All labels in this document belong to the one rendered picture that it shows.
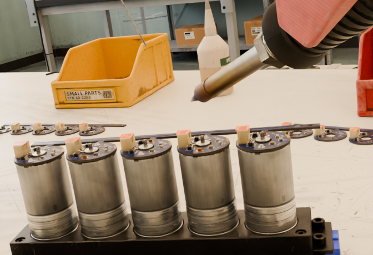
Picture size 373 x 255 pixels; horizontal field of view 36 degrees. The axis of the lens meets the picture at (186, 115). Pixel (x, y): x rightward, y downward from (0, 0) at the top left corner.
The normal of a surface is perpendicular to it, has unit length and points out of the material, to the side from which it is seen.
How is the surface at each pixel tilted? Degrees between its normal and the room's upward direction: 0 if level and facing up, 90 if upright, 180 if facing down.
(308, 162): 0
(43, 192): 90
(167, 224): 90
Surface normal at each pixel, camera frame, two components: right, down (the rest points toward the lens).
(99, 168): 0.36, 0.21
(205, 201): -0.23, 0.29
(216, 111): -0.13, -0.95
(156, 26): -0.51, 0.29
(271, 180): 0.11, 0.25
